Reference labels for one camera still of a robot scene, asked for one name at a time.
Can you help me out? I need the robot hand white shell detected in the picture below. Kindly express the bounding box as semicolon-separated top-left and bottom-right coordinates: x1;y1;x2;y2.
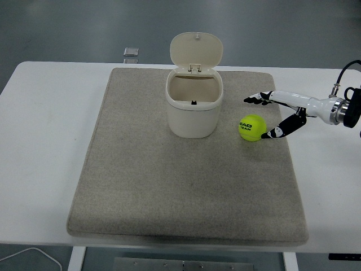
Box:
243;90;336;140

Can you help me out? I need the yellow tennis ball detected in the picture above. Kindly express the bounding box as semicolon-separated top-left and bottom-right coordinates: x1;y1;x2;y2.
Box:
239;113;267;142

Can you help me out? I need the cream bin with hinged lid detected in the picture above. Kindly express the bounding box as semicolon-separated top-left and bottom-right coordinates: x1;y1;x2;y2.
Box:
165;32;224;139

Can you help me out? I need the beige fabric mat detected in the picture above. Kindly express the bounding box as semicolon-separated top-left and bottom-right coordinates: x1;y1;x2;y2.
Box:
66;67;310;246

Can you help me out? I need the white table leg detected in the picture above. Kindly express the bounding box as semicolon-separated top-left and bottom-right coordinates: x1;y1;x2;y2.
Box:
67;246;87;271
282;251;299;271

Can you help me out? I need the black control panel strip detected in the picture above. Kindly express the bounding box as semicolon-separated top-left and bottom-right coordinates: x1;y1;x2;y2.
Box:
328;253;361;260

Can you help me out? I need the silver floor socket cover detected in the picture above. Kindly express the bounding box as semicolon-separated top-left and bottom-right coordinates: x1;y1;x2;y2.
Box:
123;47;139;64

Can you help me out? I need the grey metal plate with screws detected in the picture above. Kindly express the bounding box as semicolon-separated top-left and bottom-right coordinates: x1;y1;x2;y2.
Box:
113;257;258;271

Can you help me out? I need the white cable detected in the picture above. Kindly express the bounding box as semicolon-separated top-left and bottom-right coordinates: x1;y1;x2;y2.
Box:
0;247;63;271

